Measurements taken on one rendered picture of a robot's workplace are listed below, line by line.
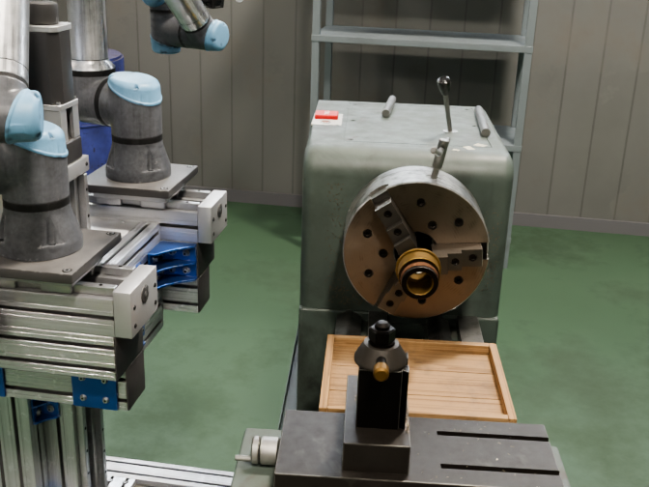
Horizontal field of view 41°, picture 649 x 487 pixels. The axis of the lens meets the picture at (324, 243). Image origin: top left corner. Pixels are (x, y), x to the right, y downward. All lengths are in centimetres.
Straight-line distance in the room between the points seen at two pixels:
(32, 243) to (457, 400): 84
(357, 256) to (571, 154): 364
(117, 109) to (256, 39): 343
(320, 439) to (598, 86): 416
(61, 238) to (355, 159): 71
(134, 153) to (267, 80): 345
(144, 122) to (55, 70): 29
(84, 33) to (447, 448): 124
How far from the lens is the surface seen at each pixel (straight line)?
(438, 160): 183
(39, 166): 156
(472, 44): 447
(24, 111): 129
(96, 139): 491
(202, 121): 558
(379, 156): 197
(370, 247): 185
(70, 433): 207
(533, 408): 348
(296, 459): 135
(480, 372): 181
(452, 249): 181
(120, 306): 156
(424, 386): 173
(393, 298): 185
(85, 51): 209
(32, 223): 159
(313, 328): 210
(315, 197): 198
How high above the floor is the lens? 174
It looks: 21 degrees down
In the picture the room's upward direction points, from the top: 2 degrees clockwise
